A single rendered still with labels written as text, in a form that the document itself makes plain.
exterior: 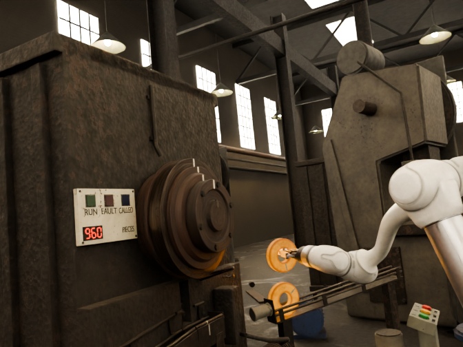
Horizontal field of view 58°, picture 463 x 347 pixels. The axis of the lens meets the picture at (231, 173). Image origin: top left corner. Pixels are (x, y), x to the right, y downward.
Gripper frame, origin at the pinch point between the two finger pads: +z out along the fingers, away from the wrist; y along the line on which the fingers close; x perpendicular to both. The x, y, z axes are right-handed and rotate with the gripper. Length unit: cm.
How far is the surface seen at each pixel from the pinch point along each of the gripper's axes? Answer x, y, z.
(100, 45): 317, 30, 604
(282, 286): -15.6, -0.8, 0.3
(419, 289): -65, 197, 95
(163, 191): 31, -61, -21
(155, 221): 20, -64, -20
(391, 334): -39, 38, -25
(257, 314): -25.1, -16.0, -1.4
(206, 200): 26, -44, -19
